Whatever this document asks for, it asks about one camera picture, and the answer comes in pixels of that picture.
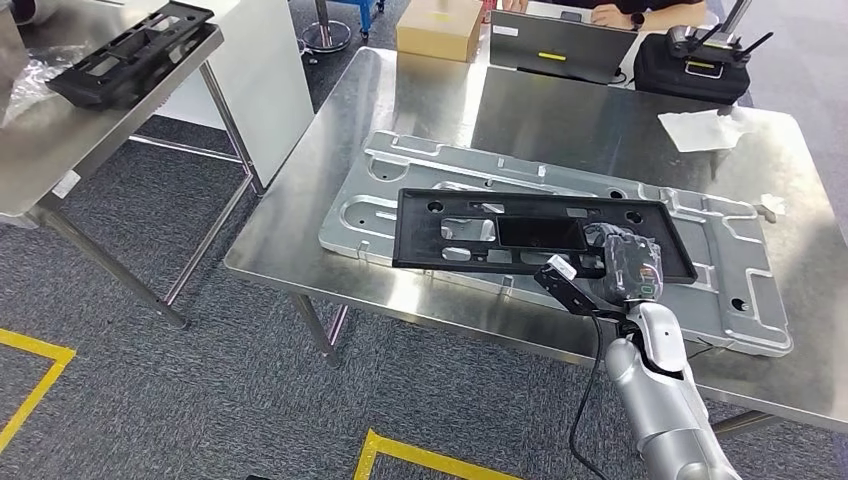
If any blue metal cart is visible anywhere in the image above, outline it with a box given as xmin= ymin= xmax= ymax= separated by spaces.
xmin=331 ymin=0 xmax=386 ymax=38

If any clear plastic sheet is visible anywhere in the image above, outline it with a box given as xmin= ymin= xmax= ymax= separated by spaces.
xmin=0 ymin=46 xmax=87 ymax=127

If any small white scrap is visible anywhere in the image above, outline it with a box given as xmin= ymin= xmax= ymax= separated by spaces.
xmin=758 ymin=193 xmax=788 ymax=223

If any stamped metal panel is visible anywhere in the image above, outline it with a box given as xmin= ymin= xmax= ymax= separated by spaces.
xmin=317 ymin=130 xmax=794 ymax=359

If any chrome stanchion post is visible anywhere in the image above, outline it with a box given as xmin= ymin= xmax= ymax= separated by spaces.
xmin=301 ymin=0 xmax=354 ymax=54

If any grey metal pole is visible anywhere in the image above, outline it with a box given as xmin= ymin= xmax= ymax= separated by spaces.
xmin=718 ymin=0 xmax=753 ymax=38

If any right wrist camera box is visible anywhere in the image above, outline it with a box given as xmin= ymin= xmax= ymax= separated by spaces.
xmin=533 ymin=254 xmax=621 ymax=319

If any stainless steel workbench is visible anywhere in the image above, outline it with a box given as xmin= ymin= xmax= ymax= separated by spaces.
xmin=223 ymin=46 xmax=848 ymax=440

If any white cabinet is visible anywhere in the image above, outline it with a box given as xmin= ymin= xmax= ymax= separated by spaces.
xmin=155 ymin=0 xmax=316 ymax=190

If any black remote controller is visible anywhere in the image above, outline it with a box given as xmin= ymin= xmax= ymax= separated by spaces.
xmin=665 ymin=24 xmax=775 ymax=68

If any chrome curved part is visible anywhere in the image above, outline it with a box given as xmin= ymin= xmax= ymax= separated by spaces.
xmin=9 ymin=0 xmax=58 ymax=26

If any white paper sheet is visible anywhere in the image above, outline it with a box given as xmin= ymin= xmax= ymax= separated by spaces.
xmin=657 ymin=109 xmax=757 ymax=154

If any black cable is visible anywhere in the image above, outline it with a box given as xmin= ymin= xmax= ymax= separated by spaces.
xmin=569 ymin=316 xmax=614 ymax=480

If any grey laptop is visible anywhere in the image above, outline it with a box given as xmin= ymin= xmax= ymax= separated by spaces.
xmin=488 ymin=9 xmax=639 ymax=86

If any brown cardboard box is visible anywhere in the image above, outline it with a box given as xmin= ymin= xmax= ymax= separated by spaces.
xmin=396 ymin=0 xmax=485 ymax=64

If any black plastic bracket part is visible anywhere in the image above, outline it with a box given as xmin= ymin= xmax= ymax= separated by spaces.
xmin=392 ymin=188 xmax=699 ymax=286
xmin=44 ymin=1 xmax=220 ymax=112

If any grey metal box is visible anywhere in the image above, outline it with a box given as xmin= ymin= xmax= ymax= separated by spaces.
xmin=0 ymin=9 xmax=31 ymax=126

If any black carry bag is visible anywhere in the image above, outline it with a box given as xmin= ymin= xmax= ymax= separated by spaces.
xmin=632 ymin=33 xmax=752 ymax=106

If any person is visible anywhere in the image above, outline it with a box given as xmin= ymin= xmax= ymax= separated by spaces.
xmin=500 ymin=0 xmax=710 ymax=33

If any stainless steel table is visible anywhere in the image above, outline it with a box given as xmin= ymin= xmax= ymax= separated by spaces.
xmin=0 ymin=0 xmax=266 ymax=331

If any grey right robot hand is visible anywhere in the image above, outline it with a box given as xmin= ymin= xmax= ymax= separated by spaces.
xmin=582 ymin=223 xmax=665 ymax=307

